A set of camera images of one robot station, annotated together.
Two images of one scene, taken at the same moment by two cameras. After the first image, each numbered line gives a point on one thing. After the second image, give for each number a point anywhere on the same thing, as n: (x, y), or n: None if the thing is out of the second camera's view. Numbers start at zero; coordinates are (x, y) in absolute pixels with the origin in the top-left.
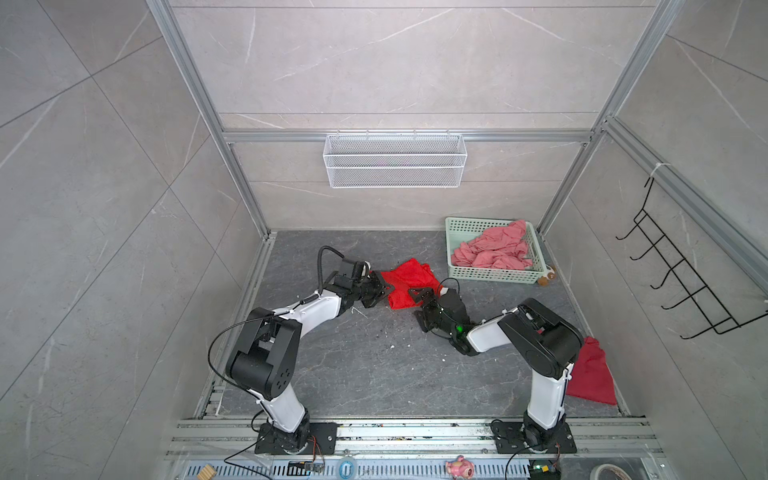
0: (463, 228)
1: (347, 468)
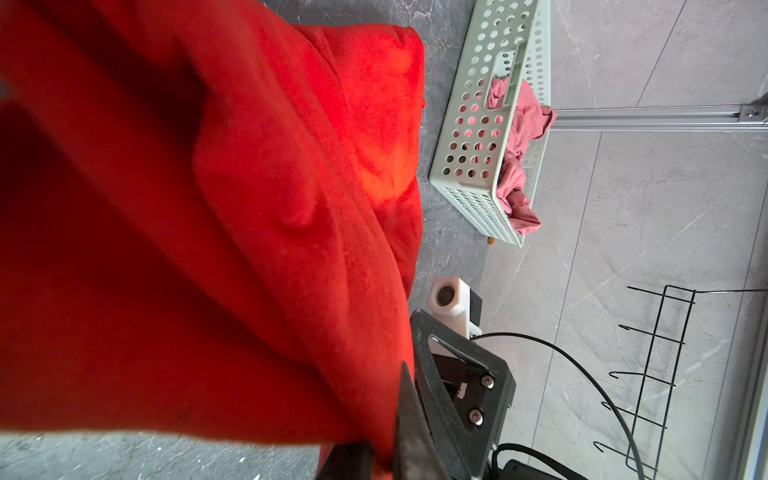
0: (498, 115)
1: None
